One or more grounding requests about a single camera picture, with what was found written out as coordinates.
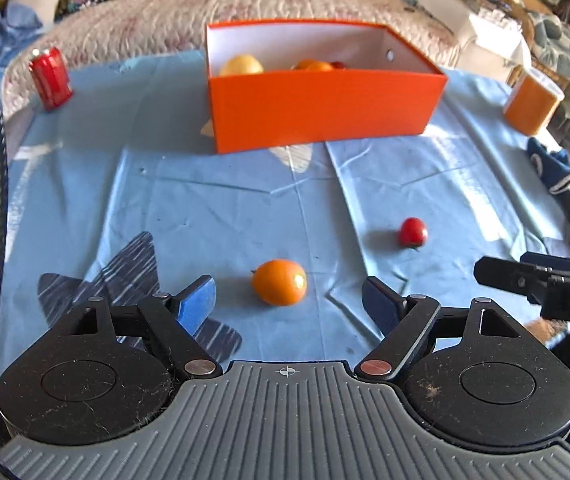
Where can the orange cylindrical canister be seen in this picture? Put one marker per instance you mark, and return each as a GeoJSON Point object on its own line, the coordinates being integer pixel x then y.
{"type": "Point", "coordinates": [532, 102]}

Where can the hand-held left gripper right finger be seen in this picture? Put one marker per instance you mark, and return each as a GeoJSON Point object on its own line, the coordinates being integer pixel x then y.
{"type": "Point", "coordinates": [382, 305]}

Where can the brown woven belt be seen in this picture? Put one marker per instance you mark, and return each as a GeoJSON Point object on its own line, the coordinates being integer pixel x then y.
{"type": "Point", "coordinates": [550, 331]}

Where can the yellow lemon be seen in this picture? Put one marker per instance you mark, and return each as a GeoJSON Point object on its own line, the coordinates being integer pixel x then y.
{"type": "Point", "coordinates": [241, 66]}

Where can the dark blue cloth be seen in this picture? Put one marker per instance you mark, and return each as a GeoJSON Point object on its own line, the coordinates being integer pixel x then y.
{"type": "Point", "coordinates": [552, 165]}

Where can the red soda can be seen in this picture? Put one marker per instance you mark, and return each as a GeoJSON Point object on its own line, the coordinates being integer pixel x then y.
{"type": "Point", "coordinates": [51, 78]}

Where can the pink quilted sofa cover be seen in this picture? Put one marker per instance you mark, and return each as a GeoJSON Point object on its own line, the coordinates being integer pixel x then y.
{"type": "Point", "coordinates": [165, 15]}

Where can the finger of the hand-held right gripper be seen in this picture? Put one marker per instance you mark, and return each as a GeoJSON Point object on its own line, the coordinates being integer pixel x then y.
{"type": "Point", "coordinates": [515, 277]}
{"type": "Point", "coordinates": [565, 264]}

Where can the blue crumpled sheet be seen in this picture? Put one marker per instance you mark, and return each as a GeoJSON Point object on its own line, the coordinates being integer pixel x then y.
{"type": "Point", "coordinates": [10, 30]}

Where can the white side table cloth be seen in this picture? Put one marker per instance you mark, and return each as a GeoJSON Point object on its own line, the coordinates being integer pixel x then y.
{"type": "Point", "coordinates": [495, 40]}

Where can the orange cardboard box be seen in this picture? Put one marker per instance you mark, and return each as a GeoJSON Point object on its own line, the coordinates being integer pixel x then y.
{"type": "Point", "coordinates": [315, 110]}

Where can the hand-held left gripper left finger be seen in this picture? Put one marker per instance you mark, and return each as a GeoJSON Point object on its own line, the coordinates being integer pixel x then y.
{"type": "Point", "coordinates": [195, 305]}

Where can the large orange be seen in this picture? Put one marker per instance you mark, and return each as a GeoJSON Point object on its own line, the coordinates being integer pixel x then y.
{"type": "Point", "coordinates": [321, 67]}

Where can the red cherry tomato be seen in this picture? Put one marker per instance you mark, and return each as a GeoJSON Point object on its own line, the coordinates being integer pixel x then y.
{"type": "Point", "coordinates": [412, 231]}

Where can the spotted chair cushion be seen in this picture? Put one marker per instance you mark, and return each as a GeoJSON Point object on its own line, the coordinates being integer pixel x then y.
{"type": "Point", "coordinates": [560, 45]}

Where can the blue tablecloth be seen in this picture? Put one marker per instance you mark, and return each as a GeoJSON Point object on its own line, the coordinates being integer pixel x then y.
{"type": "Point", "coordinates": [165, 185]}

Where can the wicker chair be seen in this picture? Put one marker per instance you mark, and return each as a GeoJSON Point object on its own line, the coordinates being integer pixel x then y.
{"type": "Point", "coordinates": [520, 5]}

